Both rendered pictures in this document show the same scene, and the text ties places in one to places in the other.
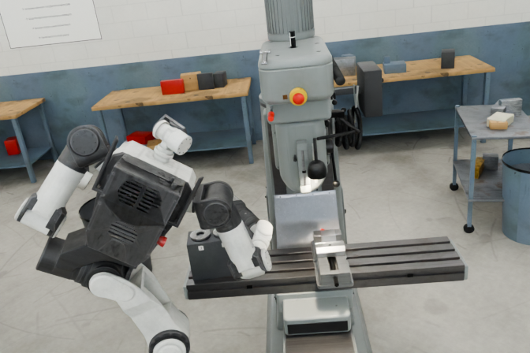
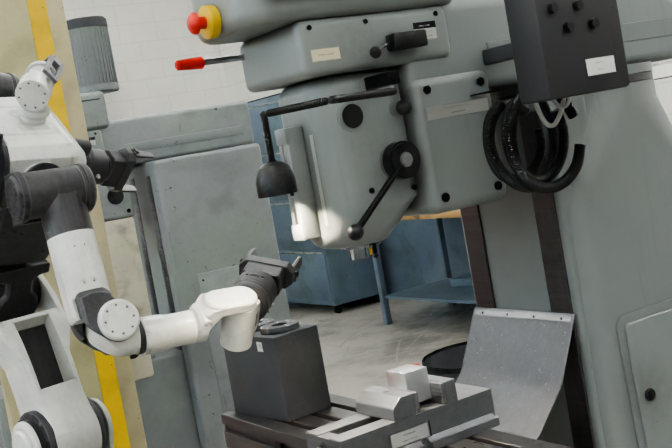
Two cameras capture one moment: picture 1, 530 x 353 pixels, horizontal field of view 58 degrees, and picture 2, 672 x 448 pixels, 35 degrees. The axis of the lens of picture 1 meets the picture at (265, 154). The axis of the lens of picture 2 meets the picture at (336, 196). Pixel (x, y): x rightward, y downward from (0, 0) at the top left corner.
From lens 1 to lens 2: 204 cm
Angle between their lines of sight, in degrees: 57
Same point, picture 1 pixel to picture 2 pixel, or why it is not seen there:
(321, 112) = (291, 61)
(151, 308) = (16, 361)
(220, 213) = (14, 198)
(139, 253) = not seen: outside the picture
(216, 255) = (253, 367)
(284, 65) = not seen: outside the picture
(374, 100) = (528, 59)
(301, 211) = (506, 353)
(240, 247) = (60, 272)
